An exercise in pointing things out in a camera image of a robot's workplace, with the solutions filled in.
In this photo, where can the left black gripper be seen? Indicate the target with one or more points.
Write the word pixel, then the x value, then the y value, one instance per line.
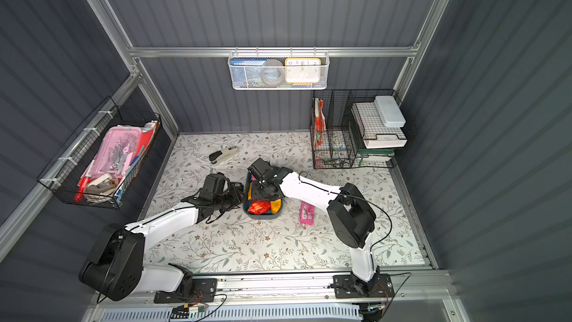
pixel 230 194

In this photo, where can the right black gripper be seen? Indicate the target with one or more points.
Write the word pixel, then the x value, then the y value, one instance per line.
pixel 262 188

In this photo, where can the yellow tea bag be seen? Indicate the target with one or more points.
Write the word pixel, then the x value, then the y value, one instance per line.
pixel 276 206

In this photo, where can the red tea bag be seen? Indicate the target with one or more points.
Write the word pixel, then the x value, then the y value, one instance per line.
pixel 259 207

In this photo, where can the teal plastic storage box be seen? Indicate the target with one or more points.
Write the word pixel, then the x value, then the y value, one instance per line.
pixel 254 192

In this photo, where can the pink tea bag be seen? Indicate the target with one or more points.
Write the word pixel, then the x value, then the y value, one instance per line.
pixel 306 214

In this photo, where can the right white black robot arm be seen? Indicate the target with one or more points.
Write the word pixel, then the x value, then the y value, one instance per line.
pixel 351 215

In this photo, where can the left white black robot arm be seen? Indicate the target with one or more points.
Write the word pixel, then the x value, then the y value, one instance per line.
pixel 115 267

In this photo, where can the blue box in basket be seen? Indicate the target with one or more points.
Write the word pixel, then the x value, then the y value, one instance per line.
pixel 246 72

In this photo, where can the white flat box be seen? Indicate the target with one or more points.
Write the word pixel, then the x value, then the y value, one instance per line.
pixel 389 111

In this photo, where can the beige black stapler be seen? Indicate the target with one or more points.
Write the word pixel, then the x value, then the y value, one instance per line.
pixel 222 155

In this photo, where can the floral table mat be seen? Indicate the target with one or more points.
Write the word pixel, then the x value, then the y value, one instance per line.
pixel 238 243

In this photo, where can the red packet in organizer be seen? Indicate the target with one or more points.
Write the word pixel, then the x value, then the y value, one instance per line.
pixel 319 122

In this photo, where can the green paper tray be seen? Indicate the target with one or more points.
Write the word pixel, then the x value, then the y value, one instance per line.
pixel 375 158

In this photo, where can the grey tape roll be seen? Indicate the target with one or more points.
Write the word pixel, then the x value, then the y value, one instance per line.
pixel 272 72

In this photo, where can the pink pencil case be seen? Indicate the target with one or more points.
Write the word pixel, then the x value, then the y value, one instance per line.
pixel 119 144

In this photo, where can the yellow white alarm clock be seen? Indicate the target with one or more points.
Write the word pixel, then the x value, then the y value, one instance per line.
pixel 303 70

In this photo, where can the black wire desk organizer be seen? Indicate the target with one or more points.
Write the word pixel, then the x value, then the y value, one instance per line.
pixel 341 140

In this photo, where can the white wire wall basket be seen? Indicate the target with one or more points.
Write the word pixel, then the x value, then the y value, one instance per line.
pixel 282 56

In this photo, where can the black wire side basket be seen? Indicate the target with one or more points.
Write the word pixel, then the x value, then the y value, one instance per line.
pixel 69 176

